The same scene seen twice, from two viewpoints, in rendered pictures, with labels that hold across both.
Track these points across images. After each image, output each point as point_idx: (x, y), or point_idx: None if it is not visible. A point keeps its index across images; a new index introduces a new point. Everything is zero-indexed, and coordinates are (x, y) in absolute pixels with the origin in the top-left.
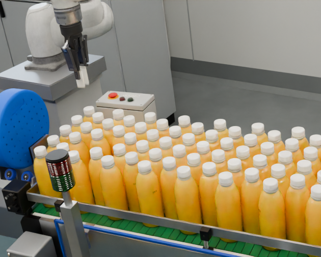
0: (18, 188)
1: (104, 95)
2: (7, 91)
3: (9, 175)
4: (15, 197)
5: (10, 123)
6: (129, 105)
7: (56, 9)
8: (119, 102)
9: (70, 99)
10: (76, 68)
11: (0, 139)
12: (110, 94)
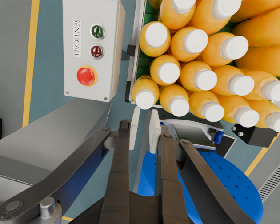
0: (270, 130)
1: (82, 95)
2: None
3: None
4: None
5: (234, 194)
6: (115, 28)
7: None
8: (106, 54)
9: (38, 163)
10: (182, 144)
11: (254, 187)
12: (87, 80)
